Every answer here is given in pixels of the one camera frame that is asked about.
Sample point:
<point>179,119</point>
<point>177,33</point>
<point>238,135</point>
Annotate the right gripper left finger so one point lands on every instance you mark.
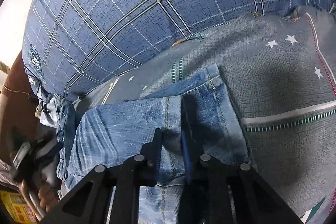
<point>111,195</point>

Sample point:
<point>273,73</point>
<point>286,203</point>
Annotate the person's hand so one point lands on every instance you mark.
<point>41,198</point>

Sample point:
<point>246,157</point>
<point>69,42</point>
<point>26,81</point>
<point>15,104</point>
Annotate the yellow box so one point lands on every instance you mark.
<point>16,207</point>

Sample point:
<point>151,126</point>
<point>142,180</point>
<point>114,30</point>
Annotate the light blue denim jeans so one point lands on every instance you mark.
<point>110,134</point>

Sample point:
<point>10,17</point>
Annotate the blue plaid pillow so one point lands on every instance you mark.
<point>72,46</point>

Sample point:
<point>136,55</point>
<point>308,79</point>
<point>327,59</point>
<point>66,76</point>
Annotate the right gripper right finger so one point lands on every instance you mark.
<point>221,184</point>

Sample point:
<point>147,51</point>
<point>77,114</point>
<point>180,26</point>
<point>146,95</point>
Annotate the grey star-patterned bed sheet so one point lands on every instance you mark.
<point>280,77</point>

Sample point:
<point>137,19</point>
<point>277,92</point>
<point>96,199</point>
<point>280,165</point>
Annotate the dark brown headboard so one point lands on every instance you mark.
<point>18,105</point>

